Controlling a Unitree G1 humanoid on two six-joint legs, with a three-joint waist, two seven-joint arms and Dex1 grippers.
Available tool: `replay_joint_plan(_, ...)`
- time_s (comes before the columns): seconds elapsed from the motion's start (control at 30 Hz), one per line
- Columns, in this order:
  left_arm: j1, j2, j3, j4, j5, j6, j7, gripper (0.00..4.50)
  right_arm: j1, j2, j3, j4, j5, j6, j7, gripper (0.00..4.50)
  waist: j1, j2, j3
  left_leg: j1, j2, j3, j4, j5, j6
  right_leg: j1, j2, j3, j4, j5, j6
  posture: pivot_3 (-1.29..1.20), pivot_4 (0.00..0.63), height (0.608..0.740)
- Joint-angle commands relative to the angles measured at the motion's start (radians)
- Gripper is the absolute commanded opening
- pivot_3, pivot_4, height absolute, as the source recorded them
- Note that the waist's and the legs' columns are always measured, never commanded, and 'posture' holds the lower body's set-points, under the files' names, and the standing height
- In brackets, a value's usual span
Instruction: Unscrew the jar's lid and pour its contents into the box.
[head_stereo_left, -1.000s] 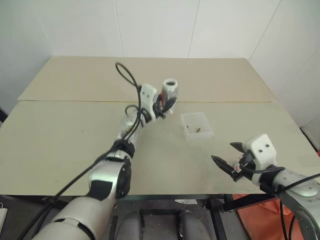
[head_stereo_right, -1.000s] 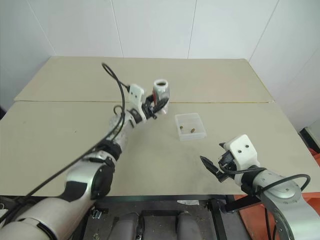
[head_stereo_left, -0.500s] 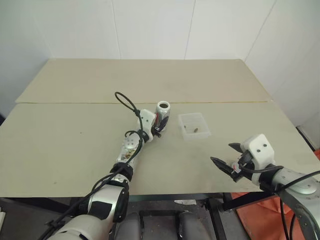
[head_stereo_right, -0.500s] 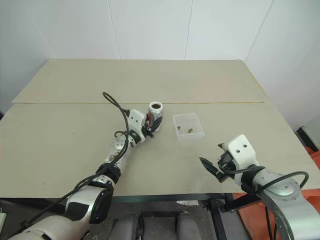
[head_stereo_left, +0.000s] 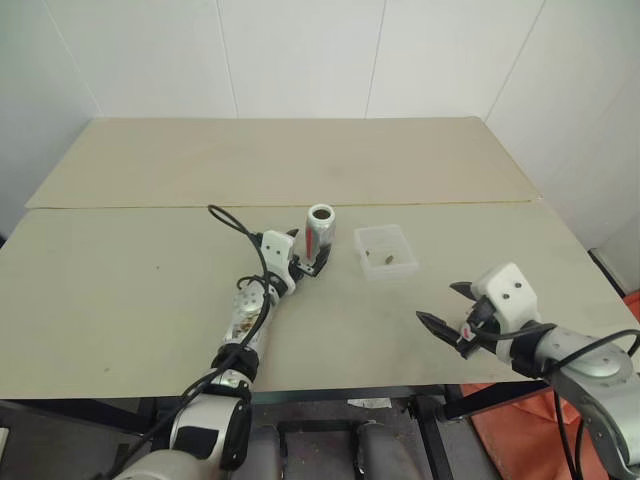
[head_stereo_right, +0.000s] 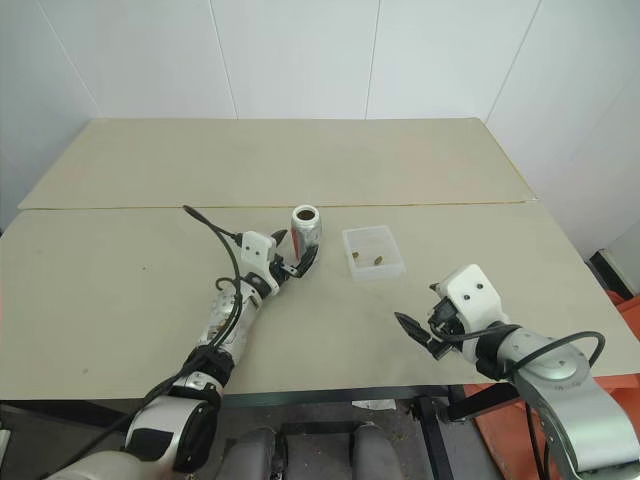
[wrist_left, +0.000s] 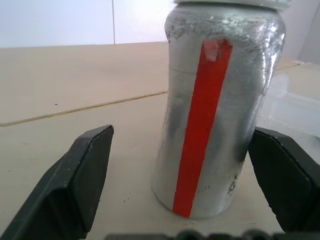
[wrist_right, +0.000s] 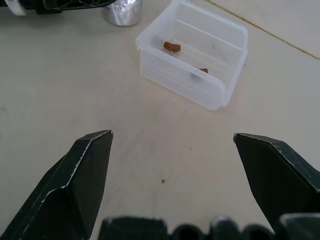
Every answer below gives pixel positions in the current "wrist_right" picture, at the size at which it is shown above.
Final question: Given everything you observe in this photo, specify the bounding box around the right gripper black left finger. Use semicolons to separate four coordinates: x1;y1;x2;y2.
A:
0;129;115;240

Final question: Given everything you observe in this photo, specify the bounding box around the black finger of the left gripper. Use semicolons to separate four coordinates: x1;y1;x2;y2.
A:
42;0;115;13

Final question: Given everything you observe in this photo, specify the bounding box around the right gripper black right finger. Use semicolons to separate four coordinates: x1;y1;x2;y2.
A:
233;132;320;235

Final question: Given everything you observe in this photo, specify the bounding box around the brown food piece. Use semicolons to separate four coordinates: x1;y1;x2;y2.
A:
163;41;182;54

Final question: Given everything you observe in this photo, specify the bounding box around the clear plastic container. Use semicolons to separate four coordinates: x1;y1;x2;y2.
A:
134;0;250;112

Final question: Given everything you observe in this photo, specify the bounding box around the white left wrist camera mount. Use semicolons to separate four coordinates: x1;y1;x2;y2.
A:
4;0;26;17

